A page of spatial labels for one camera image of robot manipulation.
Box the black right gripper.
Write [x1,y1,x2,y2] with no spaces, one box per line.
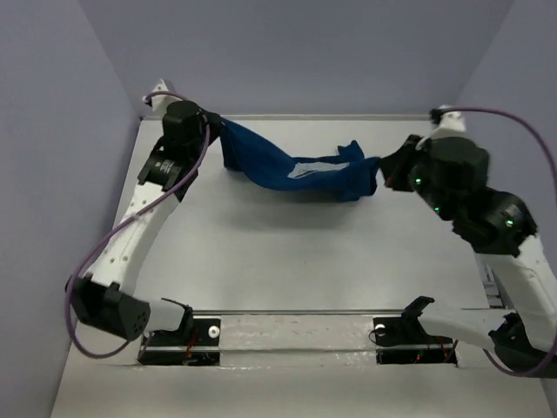
[379,134,453,221]

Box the blue printed t shirt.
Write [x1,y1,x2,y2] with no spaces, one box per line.
[219,119,380,202]

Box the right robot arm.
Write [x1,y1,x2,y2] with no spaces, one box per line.
[379,135,556,379]

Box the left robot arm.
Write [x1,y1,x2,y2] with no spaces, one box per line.
[64,100,223,344]

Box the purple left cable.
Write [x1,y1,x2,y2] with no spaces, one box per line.
[64,91,212,359]

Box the purple cable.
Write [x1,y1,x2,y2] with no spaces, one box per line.
[460,106,557,378]
[64,91,212,359]

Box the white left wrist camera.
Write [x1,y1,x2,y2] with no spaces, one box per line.
[142,78,178,118]

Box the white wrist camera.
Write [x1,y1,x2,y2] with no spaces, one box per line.
[142,78,178,118]
[415,104,466,151]

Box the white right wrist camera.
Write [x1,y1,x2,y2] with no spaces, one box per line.
[415,104,466,151]

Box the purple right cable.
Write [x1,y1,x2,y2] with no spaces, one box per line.
[460,106,557,378]

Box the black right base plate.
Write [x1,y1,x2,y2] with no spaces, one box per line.
[368,316,458,365]

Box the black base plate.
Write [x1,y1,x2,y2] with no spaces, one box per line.
[137,316,221,367]
[368,316,458,365]

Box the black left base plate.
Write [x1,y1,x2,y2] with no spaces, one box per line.
[137,316,221,367]

